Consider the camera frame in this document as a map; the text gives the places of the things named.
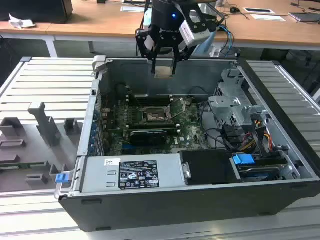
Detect CPU socket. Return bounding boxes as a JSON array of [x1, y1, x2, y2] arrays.
[[141, 105, 172, 124]]

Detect blue expansion slot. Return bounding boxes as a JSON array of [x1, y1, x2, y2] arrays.
[[121, 141, 141, 151]]

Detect black open PC case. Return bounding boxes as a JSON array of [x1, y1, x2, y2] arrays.
[[54, 55, 320, 232]]

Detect black RAM slot bank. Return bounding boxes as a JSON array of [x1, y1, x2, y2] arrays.
[[127, 94, 176, 106], [109, 119, 181, 133]]

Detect black computer tower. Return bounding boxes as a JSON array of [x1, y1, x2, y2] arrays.
[[0, 0, 73, 25]]

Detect blue case latch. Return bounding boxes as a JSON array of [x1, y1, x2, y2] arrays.
[[55, 173, 70, 185]]

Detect silver CPU plate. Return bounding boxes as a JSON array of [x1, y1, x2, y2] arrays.
[[154, 66, 174, 79]]

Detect black graphics card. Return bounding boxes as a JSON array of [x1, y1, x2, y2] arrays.
[[129, 129, 168, 146]]

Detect green RAM stick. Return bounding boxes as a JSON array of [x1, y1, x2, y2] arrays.
[[0, 161, 46, 171]]

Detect hard disk in blue carrier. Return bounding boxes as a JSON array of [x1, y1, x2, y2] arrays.
[[231, 154, 288, 183]]

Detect metal socket cover frame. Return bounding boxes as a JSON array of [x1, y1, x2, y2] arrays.
[[167, 98, 188, 119]]

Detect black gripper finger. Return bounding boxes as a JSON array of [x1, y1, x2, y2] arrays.
[[171, 40, 195, 76], [135, 29, 161, 75]]

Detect green motherboard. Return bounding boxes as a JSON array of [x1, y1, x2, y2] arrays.
[[101, 96, 218, 155]]

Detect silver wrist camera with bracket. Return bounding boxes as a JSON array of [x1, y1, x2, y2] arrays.
[[179, 3, 217, 48]]

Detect silver metal drive cage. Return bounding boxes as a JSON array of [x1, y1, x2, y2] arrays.
[[207, 68, 266, 131]]

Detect grey parts rack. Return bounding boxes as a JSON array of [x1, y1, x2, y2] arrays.
[[0, 101, 85, 193]]

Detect grey laptop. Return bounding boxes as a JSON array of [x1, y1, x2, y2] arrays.
[[288, 11, 320, 24]]

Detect crumpled white paper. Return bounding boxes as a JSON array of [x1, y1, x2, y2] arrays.
[[8, 13, 36, 30]]

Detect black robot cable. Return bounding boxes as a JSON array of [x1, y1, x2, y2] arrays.
[[139, 0, 153, 31]]

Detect blue cable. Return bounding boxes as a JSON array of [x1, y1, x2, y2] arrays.
[[219, 24, 235, 58]]

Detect long wooden desk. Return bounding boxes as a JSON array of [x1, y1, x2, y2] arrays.
[[0, 0, 320, 60]]

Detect white paper sheet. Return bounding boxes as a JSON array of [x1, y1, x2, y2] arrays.
[[250, 14, 287, 22]]

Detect grey power supply with label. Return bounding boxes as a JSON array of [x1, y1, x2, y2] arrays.
[[81, 153, 187, 193]]

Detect black internal cable bundle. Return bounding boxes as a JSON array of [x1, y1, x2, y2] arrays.
[[199, 99, 246, 152]]

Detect orange yellow red wires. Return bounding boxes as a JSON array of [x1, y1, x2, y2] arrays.
[[239, 132, 274, 151]]

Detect white desk cable hatch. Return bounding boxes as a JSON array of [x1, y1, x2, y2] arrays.
[[243, 7, 276, 15], [120, 5, 151, 13]]

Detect grey case release handle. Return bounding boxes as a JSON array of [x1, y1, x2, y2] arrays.
[[92, 55, 108, 73]]

